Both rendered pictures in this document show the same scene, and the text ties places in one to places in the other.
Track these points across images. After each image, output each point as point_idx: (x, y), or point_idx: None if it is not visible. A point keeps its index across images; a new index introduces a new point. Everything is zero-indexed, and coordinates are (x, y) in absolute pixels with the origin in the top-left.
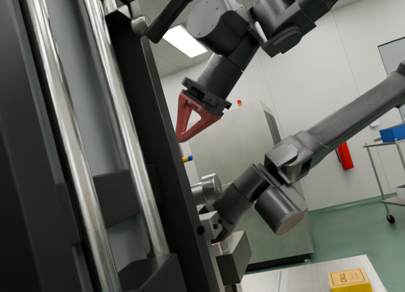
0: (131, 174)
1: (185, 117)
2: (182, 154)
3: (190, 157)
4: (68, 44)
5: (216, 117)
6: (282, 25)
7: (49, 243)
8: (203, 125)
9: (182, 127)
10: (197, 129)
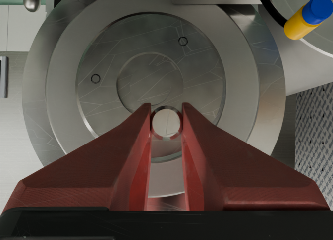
0: None
1: (145, 209)
2: (90, 71)
3: (332, 10)
4: None
5: (117, 192)
6: None
7: None
8: (235, 144)
9: (149, 163)
10: (224, 130)
